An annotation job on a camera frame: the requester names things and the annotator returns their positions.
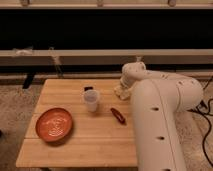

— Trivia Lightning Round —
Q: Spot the white sponge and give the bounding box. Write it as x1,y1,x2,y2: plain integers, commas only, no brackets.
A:
114,86,131,100

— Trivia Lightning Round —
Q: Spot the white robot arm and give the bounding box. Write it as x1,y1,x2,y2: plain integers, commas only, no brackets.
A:
120,62,203,171

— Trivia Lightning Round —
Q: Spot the small black object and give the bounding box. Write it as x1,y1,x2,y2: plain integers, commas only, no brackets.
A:
84,87,93,91

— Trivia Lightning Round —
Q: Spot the wooden table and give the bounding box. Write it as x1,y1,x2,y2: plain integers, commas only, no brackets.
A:
16,79,137,168

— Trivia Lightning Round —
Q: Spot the orange round plate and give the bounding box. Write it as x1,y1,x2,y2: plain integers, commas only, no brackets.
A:
35,108,73,143

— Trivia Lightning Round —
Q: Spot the black cable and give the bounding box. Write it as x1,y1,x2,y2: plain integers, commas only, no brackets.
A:
191,76,213,168

